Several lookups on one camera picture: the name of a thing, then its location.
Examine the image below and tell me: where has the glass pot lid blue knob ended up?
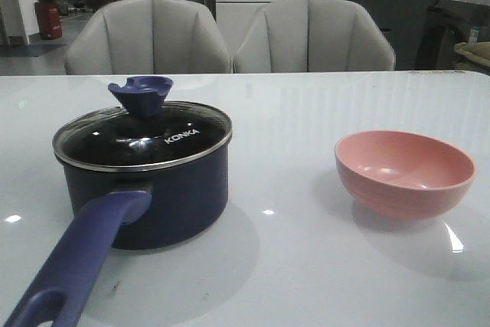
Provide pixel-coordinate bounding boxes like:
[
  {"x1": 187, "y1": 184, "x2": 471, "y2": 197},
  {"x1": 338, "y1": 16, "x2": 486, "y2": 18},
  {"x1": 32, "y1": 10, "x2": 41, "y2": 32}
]
[{"x1": 52, "y1": 76, "x2": 232, "y2": 172}]

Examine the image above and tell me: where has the pink bowl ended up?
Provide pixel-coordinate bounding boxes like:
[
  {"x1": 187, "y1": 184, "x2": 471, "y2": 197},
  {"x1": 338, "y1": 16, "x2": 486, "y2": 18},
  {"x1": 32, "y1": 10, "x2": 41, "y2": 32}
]
[{"x1": 334, "y1": 130, "x2": 476, "y2": 220}]

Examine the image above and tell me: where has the red trash bin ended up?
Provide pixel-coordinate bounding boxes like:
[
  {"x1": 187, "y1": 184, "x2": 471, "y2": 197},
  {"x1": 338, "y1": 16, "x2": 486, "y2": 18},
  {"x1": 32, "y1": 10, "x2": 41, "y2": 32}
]
[{"x1": 34, "y1": 2, "x2": 62, "y2": 40}]

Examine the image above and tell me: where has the grey upholstered chair left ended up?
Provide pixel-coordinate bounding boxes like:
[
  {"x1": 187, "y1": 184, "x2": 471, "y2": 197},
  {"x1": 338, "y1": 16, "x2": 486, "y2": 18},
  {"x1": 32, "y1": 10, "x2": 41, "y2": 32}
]
[{"x1": 64, "y1": 0, "x2": 232, "y2": 75}]

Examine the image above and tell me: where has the grey upholstered chair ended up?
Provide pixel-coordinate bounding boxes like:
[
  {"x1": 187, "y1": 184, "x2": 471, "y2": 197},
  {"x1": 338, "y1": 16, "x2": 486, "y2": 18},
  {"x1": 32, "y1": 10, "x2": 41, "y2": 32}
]
[
  {"x1": 233, "y1": 0, "x2": 396, "y2": 74},
  {"x1": 64, "y1": 0, "x2": 232, "y2": 75}
]

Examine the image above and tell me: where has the grey upholstered chair right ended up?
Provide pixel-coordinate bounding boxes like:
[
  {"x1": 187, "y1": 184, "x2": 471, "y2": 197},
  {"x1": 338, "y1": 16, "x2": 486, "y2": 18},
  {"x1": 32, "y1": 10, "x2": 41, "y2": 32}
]
[{"x1": 233, "y1": 0, "x2": 396, "y2": 74}]

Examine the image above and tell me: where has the dark appliance at right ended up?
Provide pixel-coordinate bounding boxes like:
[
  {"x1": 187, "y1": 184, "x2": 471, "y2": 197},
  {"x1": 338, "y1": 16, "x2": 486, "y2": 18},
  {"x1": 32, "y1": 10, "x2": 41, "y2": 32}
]
[{"x1": 414, "y1": 0, "x2": 489, "y2": 70}]

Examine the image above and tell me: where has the beige cushion at right edge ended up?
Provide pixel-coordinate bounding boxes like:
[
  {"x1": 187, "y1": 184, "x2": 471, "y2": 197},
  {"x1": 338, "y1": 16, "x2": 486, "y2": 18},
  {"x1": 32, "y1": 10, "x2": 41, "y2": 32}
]
[{"x1": 454, "y1": 41, "x2": 490, "y2": 75}]

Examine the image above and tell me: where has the dark blue saucepan purple handle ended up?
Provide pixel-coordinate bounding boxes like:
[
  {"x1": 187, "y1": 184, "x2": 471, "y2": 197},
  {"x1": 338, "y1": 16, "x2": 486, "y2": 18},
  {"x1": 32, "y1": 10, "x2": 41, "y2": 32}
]
[{"x1": 6, "y1": 144, "x2": 228, "y2": 326}]

